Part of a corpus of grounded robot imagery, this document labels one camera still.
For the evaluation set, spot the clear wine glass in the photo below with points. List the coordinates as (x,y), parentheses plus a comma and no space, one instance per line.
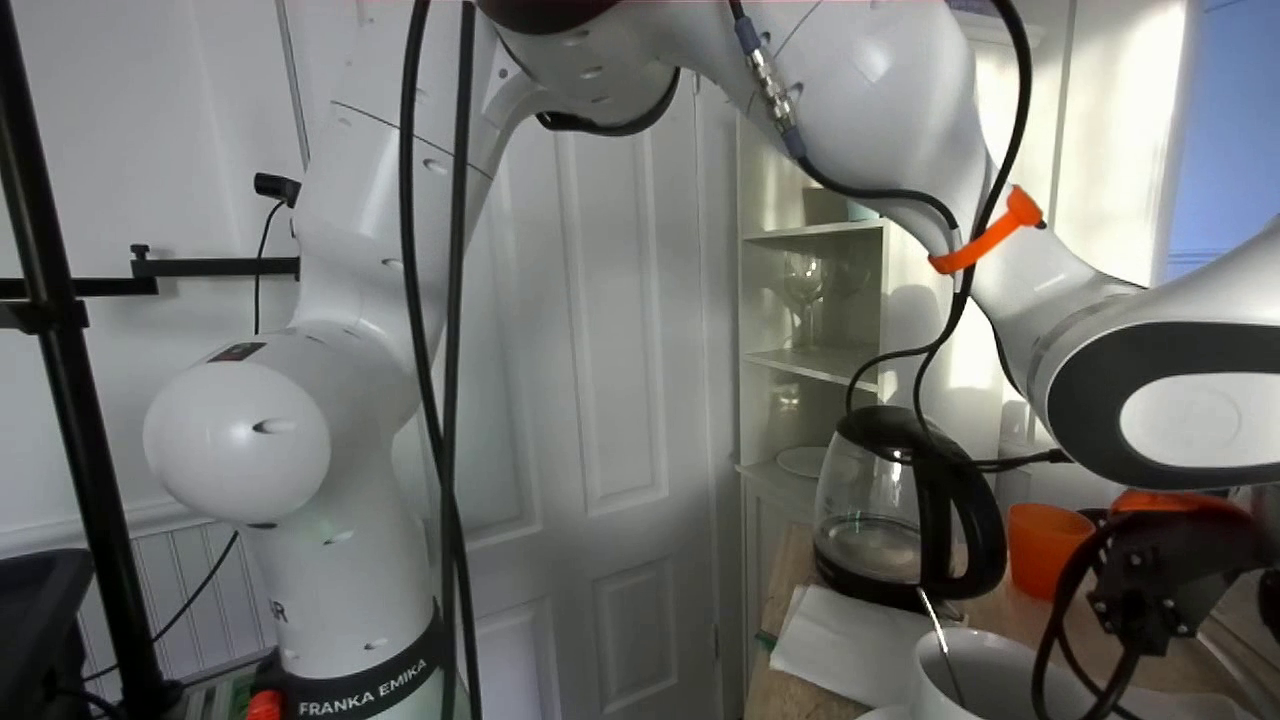
(797,286)

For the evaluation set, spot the orange cable clip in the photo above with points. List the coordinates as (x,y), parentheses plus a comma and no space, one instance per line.
(1019,215)

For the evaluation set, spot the glass coffee carafe black handle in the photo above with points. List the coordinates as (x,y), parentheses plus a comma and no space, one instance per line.
(904,513)

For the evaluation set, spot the white door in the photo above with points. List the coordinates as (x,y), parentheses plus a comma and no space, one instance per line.
(579,280)

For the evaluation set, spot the white mug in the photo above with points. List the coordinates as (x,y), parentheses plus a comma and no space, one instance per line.
(995,674)

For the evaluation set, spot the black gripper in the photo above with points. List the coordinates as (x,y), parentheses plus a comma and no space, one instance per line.
(1160,574)

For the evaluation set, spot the orange bowl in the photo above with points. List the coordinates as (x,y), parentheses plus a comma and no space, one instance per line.
(1040,542)

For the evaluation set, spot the white paper napkin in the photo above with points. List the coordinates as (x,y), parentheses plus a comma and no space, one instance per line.
(850,647)

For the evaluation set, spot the white open shelf cabinet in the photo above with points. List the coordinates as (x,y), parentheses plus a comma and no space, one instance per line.
(791,397)

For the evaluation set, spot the black camera stand pole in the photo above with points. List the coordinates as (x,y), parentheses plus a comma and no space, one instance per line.
(45,305)

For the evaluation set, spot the metal spoon in mug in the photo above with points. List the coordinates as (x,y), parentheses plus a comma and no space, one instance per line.
(940,641)

